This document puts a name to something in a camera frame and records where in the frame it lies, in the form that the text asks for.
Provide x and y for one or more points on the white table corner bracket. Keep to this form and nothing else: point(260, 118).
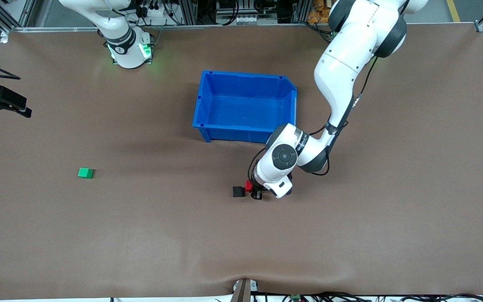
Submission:
point(4, 37)

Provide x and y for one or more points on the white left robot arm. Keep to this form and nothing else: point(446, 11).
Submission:
point(346, 63)

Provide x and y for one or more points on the aluminium frame post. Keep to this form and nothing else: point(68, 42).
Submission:
point(189, 12)
point(300, 10)

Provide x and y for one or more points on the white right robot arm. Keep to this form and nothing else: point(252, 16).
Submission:
point(120, 25)

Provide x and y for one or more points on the white power strip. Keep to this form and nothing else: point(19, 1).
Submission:
point(153, 12)

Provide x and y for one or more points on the small green connector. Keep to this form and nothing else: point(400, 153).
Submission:
point(296, 298)

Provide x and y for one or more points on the brown table cover mat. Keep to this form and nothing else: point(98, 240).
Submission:
point(99, 235)

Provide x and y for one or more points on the blue plastic storage bin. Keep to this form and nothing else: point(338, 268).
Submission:
point(241, 105)

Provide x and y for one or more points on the orange packaged snacks pile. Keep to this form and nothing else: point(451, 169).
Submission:
point(319, 12)

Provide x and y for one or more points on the small green cube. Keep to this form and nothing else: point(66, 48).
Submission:
point(84, 173)

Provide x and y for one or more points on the small red cube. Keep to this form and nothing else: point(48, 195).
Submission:
point(248, 186)

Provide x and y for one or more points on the aluminium frame struts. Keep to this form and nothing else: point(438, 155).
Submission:
point(27, 12)

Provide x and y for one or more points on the small black cube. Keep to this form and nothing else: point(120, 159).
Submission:
point(237, 192)

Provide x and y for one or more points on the silver table edge rail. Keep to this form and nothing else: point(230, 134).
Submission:
point(224, 26)

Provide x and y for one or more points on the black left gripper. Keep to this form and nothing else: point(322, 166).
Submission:
point(255, 191)

